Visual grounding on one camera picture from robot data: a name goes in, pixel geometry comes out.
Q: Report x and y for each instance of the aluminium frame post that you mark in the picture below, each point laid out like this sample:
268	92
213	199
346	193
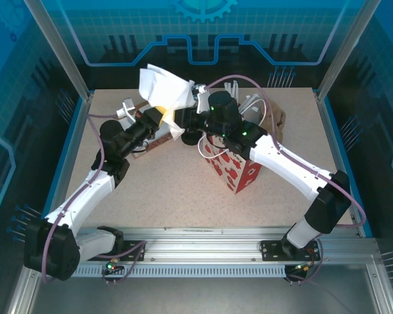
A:
55	45
347	45

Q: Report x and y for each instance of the white red paper gift bag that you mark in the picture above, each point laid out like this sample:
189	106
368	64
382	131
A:
239	176

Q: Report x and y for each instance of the aluminium mounting rail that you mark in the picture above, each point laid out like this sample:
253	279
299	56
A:
196	242

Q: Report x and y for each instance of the thin white printed strip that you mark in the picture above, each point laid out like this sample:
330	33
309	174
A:
199	231

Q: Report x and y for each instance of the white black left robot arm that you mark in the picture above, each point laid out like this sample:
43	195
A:
82	199

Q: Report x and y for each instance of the black cup lid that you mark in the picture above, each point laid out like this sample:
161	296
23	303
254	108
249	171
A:
190	140

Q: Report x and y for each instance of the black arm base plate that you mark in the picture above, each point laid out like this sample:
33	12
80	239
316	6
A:
134	250
272	252

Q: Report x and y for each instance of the small circuit board with LEDs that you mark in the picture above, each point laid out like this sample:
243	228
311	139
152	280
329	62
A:
301	267
113	266

